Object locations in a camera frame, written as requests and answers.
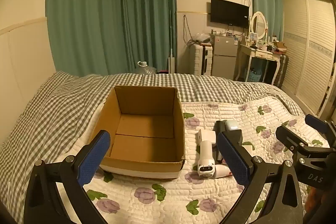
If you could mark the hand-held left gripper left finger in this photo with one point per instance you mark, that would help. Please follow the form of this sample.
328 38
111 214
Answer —
95 158

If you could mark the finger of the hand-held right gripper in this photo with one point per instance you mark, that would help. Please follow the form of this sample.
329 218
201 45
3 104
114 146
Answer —
316 121
287 136

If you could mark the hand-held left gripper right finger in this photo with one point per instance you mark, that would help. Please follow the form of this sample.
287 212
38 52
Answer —
233 161

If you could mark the white bottle with red label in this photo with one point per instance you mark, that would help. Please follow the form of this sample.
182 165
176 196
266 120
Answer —
223 171

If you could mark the black box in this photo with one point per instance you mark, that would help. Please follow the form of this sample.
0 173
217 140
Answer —
237 136

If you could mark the white handheld device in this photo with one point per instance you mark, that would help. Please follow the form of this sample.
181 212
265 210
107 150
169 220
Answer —
206 158

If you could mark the white square box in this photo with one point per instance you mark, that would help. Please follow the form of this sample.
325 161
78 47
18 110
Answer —
208 136

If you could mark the light blue case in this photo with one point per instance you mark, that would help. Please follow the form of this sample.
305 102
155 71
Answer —
231 124

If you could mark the long black device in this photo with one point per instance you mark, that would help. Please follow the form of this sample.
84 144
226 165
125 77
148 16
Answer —
220 126

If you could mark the brown cardboard box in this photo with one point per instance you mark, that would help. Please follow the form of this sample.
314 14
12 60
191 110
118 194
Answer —
147 163

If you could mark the grey checked bed sheet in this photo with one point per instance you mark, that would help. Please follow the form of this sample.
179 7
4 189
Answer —
52 119

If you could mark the dark suitcase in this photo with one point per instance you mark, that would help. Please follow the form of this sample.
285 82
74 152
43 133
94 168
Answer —
282 69

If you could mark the blue plastic basket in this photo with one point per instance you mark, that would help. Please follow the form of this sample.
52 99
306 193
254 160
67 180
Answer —
256 75

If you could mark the white slatted wardrobe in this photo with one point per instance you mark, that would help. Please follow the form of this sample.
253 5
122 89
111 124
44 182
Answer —
309 50

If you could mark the white floral quilt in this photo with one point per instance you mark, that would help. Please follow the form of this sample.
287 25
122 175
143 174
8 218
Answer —
170 195

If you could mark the brown box on dressing table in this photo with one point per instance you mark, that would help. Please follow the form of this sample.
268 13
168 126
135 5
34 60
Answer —
279 47

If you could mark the white dressing table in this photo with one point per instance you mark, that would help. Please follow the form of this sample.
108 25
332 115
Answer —
262 54

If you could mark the silver small fridge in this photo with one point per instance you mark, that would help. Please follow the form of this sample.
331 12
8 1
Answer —
224 56

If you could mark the clear water jug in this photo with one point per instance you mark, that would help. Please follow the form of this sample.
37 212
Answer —
145 69

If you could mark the white suitcase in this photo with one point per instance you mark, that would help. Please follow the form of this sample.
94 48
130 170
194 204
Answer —
199 60

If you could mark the white oval mirror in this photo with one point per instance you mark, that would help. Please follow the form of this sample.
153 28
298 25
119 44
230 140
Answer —
258 26

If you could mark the white flat mop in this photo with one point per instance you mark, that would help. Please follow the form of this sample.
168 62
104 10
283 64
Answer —
172 64

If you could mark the clear plastic bag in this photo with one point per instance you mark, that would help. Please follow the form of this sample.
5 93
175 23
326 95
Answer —
202 37

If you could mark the wide green curtain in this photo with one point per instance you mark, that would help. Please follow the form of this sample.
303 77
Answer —
84 16

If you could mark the narrow green curtain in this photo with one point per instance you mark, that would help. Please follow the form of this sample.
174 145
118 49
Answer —
149 16

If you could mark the black wall television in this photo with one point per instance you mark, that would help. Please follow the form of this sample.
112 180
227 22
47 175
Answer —
229 12

